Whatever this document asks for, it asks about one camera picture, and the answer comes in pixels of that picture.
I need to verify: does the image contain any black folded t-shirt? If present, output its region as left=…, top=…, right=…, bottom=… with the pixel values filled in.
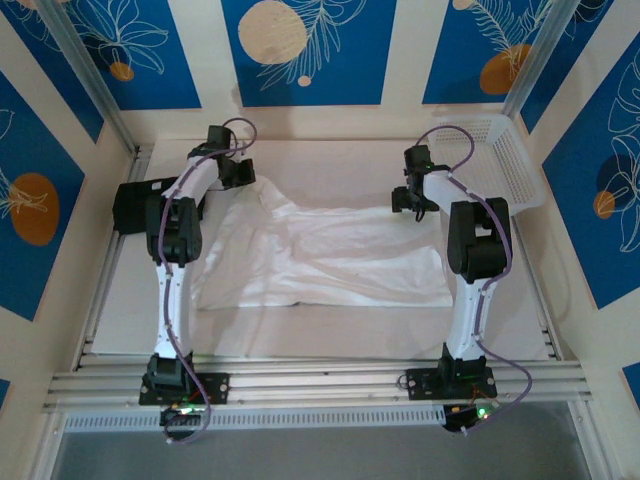
left=112, top=178, right=206, bottom=235

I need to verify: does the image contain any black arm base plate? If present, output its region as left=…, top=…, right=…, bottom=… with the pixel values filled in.
left=405, top=367, right=499, bottom=401
left=138, top=372, right=231, bottom=405

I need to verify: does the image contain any black controller board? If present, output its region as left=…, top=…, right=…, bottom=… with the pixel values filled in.
left=442, top=402, right=499, bottom=435
left=159, top=405, right=204, bottom=427

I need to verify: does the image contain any blue floral wall panel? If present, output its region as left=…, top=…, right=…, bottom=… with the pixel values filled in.
left=0, top=4, right=105, bottom=145
left=53, top=0, right=202, bottom=112
left=221, top=0, right=398, bottom=108
left=0, top=71, right=87, bottom=323
left=519, top=0, right=617, bottom=134
left=422, top=0, right=556, bottom=105
left=542, top=47, right=640, bottom=311

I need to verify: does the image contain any white perforated plastic basket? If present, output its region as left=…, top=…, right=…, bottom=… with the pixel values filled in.
left=428, top=113, right=546, bottom=221

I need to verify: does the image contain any aluminium side rail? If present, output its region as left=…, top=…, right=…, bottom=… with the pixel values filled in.
left=512, top=217, right=564, bottom=362
left=74, top=143, right=155, bottom=372

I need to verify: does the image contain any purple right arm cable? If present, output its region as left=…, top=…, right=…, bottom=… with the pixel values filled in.
left=417, top=126, right=533, bottom=437

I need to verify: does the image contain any aluminium frame post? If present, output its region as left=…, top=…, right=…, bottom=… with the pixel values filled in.
left=502, top=0, right=615, bottom=120
left=37, top=0, right=139, bottom=154

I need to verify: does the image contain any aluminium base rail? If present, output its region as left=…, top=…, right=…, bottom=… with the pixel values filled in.
left=47, top=357, right=596, bottom=412

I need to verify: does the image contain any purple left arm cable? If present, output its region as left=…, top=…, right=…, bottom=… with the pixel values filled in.
left=159, top=117, right=259, bottom=445

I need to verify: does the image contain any white slotted cable duct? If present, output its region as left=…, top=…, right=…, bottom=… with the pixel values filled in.
left=64, top=405, right=446, bottom=434

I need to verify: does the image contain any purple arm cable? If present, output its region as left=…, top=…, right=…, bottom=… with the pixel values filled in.
left=417, top=126, right=533, bottom=437
left=159, top=117, right=259, bottom=445

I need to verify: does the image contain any white t-shirt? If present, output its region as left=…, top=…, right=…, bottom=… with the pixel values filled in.
left=189, top=179, right=456, bottom=311

